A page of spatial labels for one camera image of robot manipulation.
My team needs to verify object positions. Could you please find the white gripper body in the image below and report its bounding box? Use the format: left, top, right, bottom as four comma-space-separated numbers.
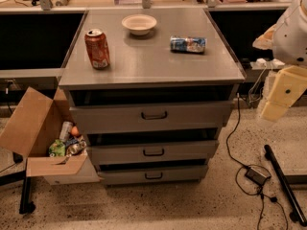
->
268, 66, 307, 108

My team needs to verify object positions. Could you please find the black metal floor leg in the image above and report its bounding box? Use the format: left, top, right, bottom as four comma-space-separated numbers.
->
264, 145, 307, 227

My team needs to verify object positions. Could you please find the white bowl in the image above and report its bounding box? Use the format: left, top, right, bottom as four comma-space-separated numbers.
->
122, 14, 157, 36

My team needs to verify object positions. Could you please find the grey top drawer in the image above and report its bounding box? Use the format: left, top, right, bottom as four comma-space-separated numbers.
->
70, 102, 232, 134

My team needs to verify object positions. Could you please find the black power cable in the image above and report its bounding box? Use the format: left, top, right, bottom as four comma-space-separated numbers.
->
225, 93, 289, 230

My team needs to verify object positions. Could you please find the grey bottom drawer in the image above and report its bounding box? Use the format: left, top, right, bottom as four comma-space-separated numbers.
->
98, 165, 208, 185

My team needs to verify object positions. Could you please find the open cardboard box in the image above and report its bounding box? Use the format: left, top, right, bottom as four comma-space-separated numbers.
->
0, 87, 101, 185

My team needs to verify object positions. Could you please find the grey drawer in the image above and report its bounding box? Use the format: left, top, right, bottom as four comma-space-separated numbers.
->
98, 165, 208, 185
91, 140, 219, 166
70, 102, 232, 134

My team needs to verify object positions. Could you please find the silver can in box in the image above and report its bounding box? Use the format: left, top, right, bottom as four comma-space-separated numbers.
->
59, 121, 73, 142

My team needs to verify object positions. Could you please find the white cable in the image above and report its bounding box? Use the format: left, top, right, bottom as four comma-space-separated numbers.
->
248, 64, 274, 104

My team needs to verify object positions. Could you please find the green snack bag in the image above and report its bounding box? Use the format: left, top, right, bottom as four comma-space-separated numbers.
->
48, 139, 65, 157

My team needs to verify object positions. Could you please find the white power strip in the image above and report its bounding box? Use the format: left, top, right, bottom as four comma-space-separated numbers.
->
254, 58, 285, 69

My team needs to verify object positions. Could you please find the red soda can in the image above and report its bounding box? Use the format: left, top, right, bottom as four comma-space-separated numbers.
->
84, 29, 110, 70

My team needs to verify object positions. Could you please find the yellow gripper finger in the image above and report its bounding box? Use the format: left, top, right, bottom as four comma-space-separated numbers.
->
252, 25, 276, 50
259, 100, 289, 122

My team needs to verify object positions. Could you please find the black power adapter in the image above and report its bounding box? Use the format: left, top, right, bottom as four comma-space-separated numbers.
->
245, 168, 271, 186

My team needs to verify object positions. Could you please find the grey drawer cabinet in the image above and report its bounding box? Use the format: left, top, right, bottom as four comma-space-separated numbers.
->
59, 8, 246, 172

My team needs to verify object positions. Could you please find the black caster leg left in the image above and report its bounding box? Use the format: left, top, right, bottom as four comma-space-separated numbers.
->
0, 171, 35, 215

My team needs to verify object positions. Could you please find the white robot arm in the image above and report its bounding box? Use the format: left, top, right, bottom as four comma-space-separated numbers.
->
252, 0, 307, 126

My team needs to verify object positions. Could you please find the blue crushed can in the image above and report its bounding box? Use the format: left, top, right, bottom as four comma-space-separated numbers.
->
170, 35, 206, 54

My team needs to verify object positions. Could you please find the orange fruit in box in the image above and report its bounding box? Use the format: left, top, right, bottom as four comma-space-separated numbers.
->
71, 126, 80, 137

